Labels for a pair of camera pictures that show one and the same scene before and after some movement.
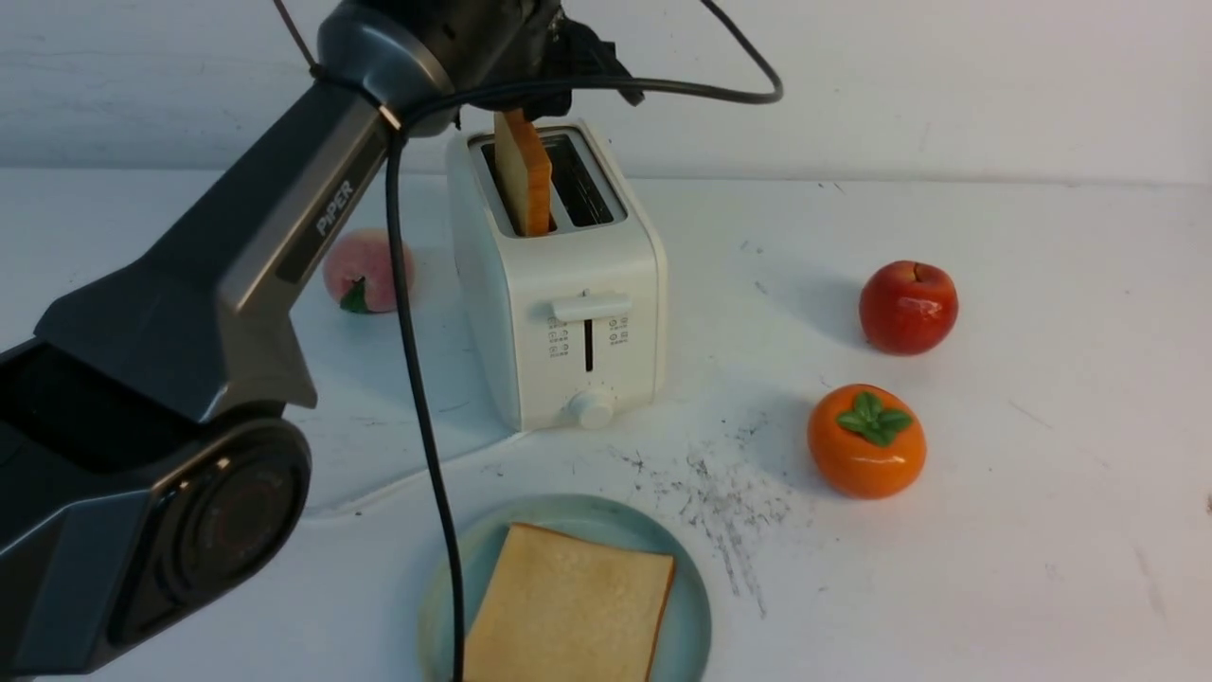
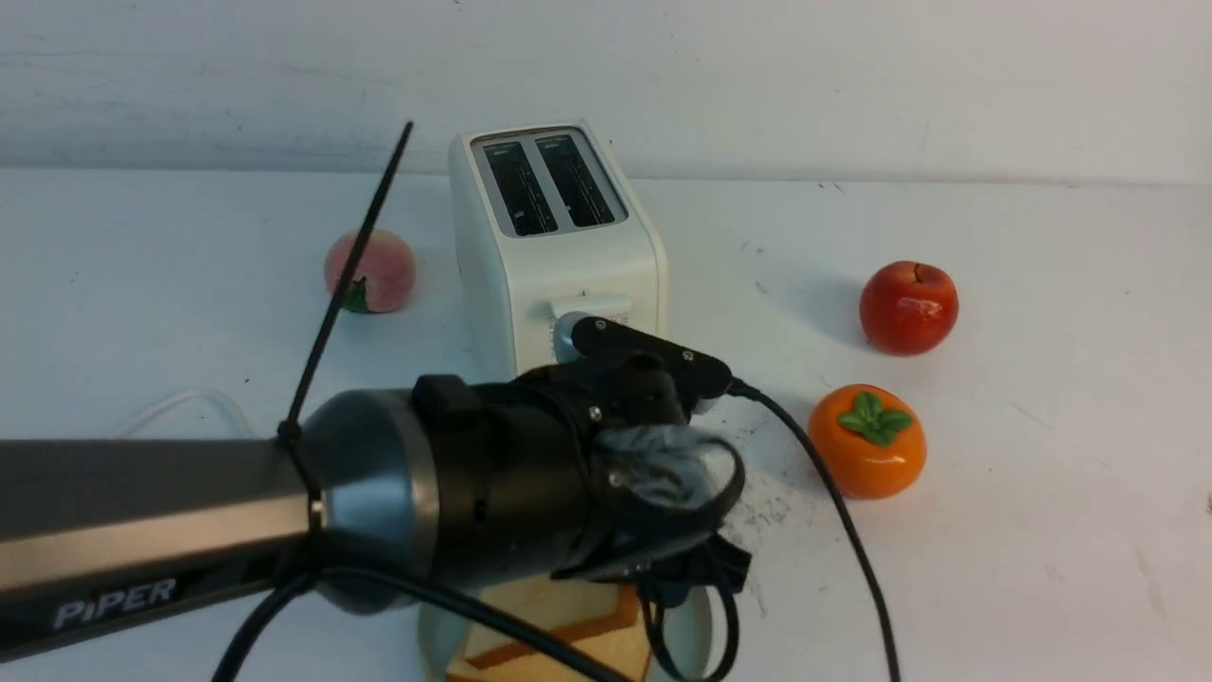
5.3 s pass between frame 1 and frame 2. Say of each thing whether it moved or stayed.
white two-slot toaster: stayed
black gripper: moved
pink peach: stayed
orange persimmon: stayed
